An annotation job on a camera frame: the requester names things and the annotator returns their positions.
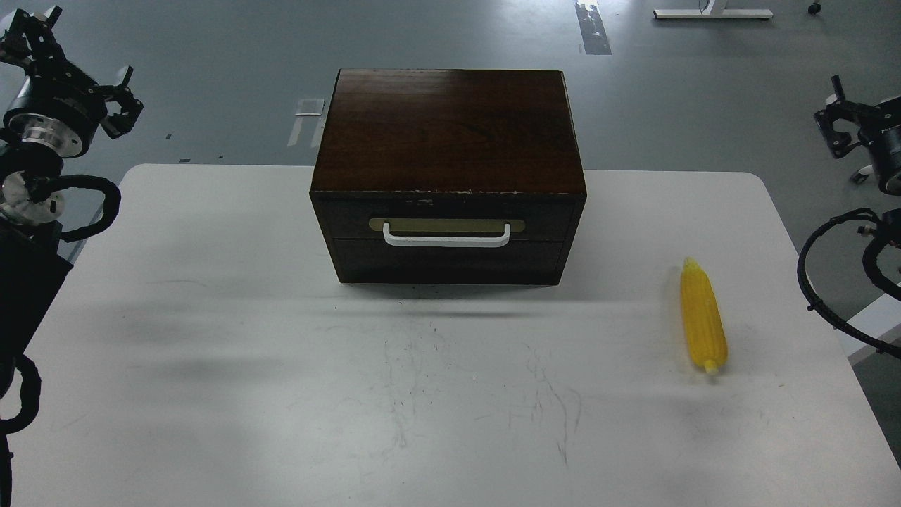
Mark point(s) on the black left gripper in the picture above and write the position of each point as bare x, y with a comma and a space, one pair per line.
115, 125

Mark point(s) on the dark wooden drawer cabinet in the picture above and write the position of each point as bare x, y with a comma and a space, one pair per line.
413, 133

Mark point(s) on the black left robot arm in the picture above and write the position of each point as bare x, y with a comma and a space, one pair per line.
55, 116

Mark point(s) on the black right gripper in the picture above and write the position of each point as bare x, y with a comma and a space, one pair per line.
865, 117

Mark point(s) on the yellow toy corn cob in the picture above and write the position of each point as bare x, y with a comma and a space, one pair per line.
702, 323

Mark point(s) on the white table leg base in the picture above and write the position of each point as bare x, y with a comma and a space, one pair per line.
713, 10

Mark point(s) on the dark wooden drawer front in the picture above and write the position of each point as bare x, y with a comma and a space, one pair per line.
530, 220

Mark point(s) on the white drawer handle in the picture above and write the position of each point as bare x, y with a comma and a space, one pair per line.
447, 242

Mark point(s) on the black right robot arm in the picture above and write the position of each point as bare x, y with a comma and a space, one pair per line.
845, 125

